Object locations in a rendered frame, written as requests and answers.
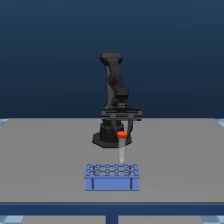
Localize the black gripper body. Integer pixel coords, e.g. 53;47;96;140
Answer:
100;107;144;122

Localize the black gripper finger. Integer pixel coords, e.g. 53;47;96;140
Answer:
126;117;135;138
110;117;120;136

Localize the clear tube with orange cap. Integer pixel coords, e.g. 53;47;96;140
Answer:
116;130;128;164

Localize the blue tube rack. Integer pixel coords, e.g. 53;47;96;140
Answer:
83;163;141;192

